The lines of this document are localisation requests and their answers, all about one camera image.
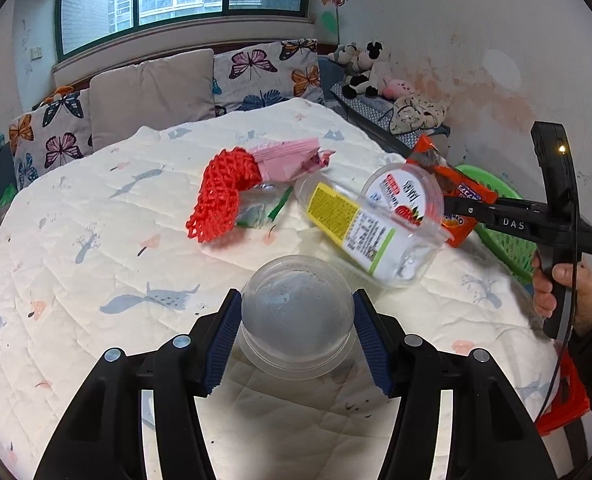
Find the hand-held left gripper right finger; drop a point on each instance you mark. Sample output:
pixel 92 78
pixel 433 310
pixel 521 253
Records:
pixel 373 350

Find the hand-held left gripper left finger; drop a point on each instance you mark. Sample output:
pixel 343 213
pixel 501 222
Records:
pixel 223 345

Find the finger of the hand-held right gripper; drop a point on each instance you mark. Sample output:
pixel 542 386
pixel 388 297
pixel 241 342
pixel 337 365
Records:
pixel 468 208

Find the orange snack wrapper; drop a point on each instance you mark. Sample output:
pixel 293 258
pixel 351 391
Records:
pixel 463 187

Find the green plastic basket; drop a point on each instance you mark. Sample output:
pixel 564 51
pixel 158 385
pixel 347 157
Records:
pixel 505 255

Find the clear plastic cup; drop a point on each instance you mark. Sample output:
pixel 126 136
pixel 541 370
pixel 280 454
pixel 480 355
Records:
pixel 296 310

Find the clear labelled plastic container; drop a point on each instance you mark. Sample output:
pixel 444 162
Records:
pixel 365 230

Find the person's right hand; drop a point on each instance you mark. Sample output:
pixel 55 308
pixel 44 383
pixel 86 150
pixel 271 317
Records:
pixel 588 300

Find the cream patterned cloth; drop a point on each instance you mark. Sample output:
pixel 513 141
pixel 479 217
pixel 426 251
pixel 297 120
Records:
pixel 418 112

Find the blue striped sofa cover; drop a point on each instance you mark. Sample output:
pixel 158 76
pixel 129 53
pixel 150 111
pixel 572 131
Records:
pixel 370 110

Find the pink plush toy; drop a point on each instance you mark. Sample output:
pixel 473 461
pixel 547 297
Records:
pixel 398 87

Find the red foam net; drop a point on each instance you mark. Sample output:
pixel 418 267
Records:
pixel 216 195

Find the white quilted blanket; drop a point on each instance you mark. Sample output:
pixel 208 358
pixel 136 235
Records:
pixel 101 240

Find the red plastic stool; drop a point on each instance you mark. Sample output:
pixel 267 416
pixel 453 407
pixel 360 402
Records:
pixel 570 400

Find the black and white cow plush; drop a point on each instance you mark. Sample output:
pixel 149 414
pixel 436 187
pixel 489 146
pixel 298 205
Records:
pixel 365 67

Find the pink paper wrapper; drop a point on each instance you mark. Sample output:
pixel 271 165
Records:
pixel 281 160

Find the grey and white plush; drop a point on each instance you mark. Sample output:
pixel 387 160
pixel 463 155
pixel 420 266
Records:
pixel 341 53

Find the butterfly print pillow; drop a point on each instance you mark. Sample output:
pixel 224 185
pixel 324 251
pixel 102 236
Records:
pixel 51 130
pixel 266 75

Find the beige cushion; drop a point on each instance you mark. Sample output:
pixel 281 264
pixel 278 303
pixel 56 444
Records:
pixel 151 95

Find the green wall sticker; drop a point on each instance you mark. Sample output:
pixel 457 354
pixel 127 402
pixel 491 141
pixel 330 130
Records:
pixel 330 25

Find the white wall switch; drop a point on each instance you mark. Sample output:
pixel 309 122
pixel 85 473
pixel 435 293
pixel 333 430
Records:
pixel 36 52

